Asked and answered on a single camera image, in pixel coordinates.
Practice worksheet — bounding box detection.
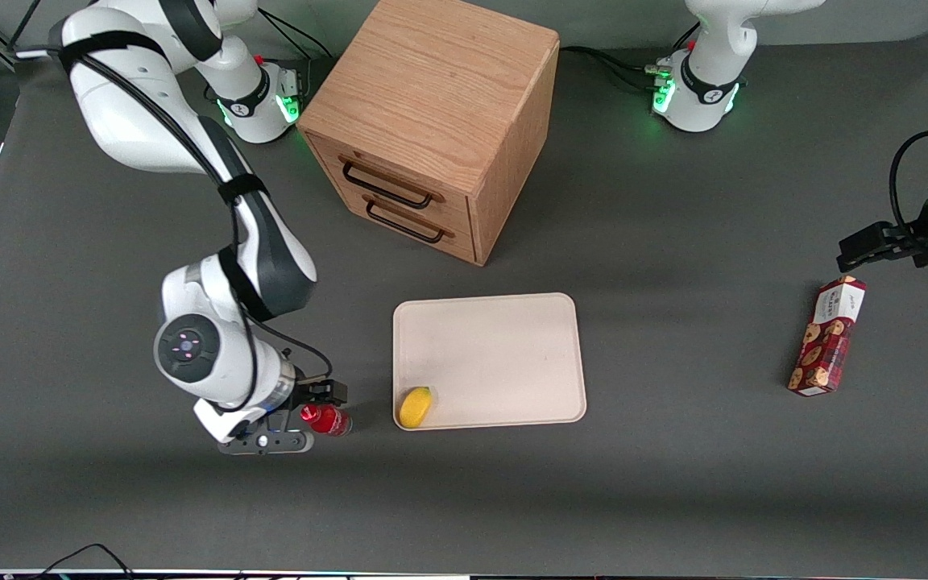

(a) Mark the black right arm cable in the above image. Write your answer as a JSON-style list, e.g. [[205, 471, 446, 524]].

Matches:
[[56, 31, 334, 412]]

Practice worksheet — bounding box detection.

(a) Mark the red coke bottle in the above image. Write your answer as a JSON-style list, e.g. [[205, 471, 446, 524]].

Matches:
[[300, 404, 353, 438]]

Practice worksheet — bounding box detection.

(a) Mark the black metal drawer handle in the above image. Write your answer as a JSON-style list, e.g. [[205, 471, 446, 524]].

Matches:
[[365, 197, 445, 245], [341, 159, 436, 210]]

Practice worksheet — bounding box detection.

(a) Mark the yellow lemon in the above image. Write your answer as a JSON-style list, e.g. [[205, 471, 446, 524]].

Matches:
[[398, 386, 434, 429]]

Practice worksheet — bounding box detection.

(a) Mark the red cookie box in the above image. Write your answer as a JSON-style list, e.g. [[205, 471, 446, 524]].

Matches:
[[787, 275, 868, 398]]

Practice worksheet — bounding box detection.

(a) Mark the wooden drawer front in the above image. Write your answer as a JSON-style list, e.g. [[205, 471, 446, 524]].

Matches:
[[306, 134, 478, 236], [335, 184, 478, 265]]

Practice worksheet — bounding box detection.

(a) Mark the black thin cable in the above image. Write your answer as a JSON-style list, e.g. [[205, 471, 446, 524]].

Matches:
[[258, 8, 334, 62]]

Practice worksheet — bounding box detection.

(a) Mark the wooden drawer cabinet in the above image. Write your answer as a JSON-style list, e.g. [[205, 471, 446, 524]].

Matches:
[[296, 0, 561, 267]]

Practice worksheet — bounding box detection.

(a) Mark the black curved cable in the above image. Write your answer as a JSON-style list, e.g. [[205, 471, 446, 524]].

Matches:
[[27, 543, 136, 580]]

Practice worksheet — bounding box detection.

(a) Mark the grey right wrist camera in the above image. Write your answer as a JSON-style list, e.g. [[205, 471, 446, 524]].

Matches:
[[217, 429, 314, 457]]

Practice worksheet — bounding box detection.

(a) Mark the black cable bundle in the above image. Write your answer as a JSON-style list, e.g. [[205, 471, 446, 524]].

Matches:
[[559, 23, 702, 91]]

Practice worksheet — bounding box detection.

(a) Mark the beige plastic tray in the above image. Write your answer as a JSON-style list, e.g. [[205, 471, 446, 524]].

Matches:
[[392, 292, 587, 431]]

